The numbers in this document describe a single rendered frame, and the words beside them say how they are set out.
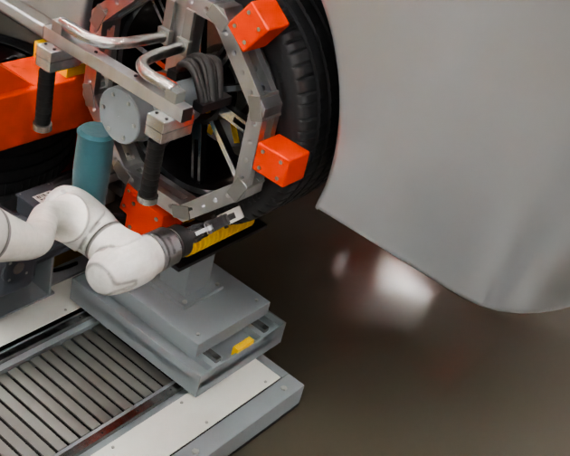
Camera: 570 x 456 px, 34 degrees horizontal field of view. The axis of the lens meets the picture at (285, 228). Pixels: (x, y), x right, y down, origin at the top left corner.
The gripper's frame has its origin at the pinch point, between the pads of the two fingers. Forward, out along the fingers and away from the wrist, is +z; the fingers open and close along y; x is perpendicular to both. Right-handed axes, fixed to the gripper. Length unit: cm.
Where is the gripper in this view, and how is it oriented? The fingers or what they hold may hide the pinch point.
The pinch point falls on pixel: (230, 216)
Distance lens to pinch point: 219.1
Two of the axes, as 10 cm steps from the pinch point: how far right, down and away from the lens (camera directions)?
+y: 6.9, -2.3, -6.9
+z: 6.1, -3.2, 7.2
